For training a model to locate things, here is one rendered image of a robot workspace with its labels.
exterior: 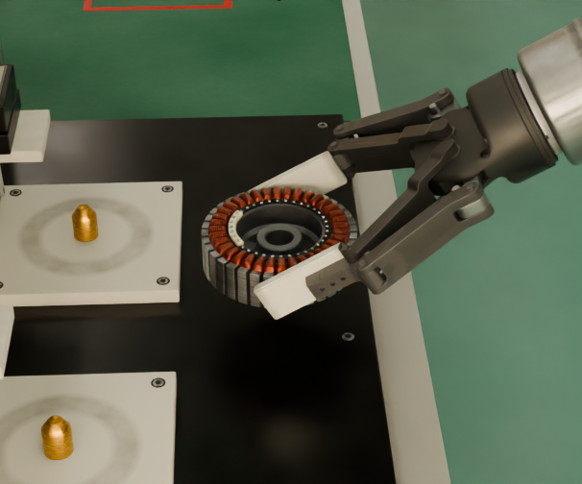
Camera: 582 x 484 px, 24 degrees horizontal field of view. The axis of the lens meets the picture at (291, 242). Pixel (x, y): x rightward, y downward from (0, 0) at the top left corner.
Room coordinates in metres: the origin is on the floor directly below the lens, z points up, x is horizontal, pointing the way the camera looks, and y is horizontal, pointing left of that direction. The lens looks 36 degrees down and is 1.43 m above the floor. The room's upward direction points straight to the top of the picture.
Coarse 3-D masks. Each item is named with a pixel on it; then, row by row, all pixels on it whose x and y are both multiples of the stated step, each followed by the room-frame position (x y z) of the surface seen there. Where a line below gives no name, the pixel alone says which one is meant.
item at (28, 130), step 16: (0, 64) 0.93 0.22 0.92; (0, 80) 0.91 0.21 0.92; (0, 96) 0.88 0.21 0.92; (16, 96) 0.92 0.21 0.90; (0, 112) 0.87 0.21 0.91; (16, 112) 0.91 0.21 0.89; (32, 112) 0.93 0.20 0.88; (48, 112) 0.93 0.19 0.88; (0, 128) 0.87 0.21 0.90; (16, 128) 0.90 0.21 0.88; (32, 128) 0.90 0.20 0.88; (48, 128) 0.92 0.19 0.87; (0, 144) 0.87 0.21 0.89; (16, 144) 0.88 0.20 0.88; (32, 144) 0.88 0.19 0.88; (0, 160) 0.87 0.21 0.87; (16, 160) 0.87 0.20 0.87; (32, 160) 0.87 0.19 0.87
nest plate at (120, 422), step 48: (0, 384) 0.73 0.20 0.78; (48, 384) 0.73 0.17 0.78; (96, 384) 0.73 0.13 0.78; (144, 384) 0.73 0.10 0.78; (0, 432) 0.68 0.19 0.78; (96, 432) 0.68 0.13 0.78; (144, 432) 0.68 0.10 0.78; (0, 480) 0.63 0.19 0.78; (48, 480) 0.63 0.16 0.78; (96, 480) 0.63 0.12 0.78; (144, 480) 0.63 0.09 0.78
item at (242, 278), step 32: (256, 192) 0.86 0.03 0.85; (288, 192) 0.86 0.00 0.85; (224, 224) 0.82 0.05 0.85; (256, 224) 0.84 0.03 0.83; (288, 224) 0.85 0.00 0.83; (320, 224) 0.83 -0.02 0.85; (352, 224) 0.83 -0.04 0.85; (224, 256) 0.78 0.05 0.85; (256, 256) 0.78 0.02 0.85; (288, 256) 0.78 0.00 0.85; (224, 288) 0.78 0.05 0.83
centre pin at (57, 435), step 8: (56, 416) 0.67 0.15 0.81; (48, 424) 0.66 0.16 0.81; (56, 424) 0.66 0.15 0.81; (64, 424) 0.66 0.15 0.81; (48, 432) 0.66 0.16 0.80; (56, 432) 0.66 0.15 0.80; (64, 432) 0.66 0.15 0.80; (48, 440) 0.65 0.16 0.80; (56, 440) 0.65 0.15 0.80; (64, 440) 0.66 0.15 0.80; (72, 440) 0.66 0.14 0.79; (48, 448) 0.65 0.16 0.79; (56, 448) 0.65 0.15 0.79; (64, 448) 0.65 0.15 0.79; (72, 448) 0.66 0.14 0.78; (48, 456) 0.65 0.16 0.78; (56, 456) 0.65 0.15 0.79; (64, 456) 0.65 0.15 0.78
